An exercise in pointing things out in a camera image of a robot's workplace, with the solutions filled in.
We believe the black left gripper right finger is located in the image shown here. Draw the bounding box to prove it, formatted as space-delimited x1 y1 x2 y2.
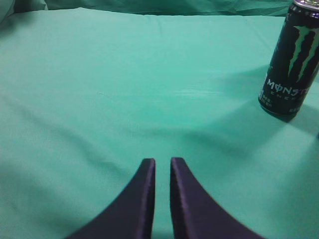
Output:
170 157 262 239

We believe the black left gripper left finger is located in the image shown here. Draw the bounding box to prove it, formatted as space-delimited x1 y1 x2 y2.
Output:
67 158 156 239

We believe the green table cloth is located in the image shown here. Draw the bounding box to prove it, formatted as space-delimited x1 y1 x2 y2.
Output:
0 8 319 239

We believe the black green Monster can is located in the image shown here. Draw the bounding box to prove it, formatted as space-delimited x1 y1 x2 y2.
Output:
258 0 319 116

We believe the green backdrop cloth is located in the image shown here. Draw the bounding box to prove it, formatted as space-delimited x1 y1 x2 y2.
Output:
0 0 294 32

